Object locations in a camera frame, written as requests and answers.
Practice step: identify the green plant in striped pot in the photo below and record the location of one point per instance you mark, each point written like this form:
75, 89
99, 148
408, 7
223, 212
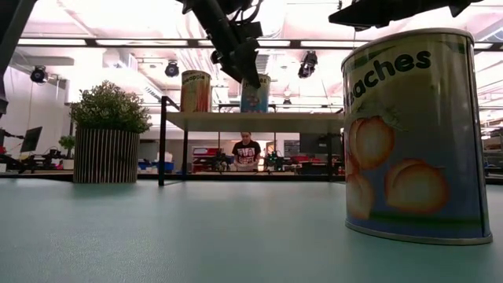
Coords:
106, 153

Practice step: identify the teal cherries can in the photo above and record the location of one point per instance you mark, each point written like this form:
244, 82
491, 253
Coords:
255, 100

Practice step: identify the orange pineapple can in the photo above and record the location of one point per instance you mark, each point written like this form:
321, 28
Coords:
195, 94

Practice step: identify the black background monitor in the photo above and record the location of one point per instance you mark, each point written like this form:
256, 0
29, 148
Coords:
31, 139

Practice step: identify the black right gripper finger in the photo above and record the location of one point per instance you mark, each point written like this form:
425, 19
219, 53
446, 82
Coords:
365, 15

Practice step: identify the black background robot arm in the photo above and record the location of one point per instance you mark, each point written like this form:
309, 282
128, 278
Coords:
272, 160
219, 160

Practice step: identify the black ceiling spotlight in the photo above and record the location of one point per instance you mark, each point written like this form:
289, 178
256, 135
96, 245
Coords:
171, 69
39, 74
308, 65

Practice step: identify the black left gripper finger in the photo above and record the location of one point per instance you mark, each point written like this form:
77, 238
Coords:
249, 67
232, 72

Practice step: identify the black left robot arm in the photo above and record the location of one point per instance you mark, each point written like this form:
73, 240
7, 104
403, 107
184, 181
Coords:
4, 47

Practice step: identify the blue peaches can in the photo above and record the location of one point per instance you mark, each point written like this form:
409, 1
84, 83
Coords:
416, 149

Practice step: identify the wooden shelf with black legs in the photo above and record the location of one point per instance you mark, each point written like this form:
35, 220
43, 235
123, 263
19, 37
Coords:
255, 122

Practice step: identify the person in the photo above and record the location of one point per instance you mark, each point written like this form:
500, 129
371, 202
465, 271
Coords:
246, 151

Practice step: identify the small background potted plant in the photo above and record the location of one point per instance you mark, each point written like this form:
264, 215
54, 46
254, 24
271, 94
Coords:
67, 143

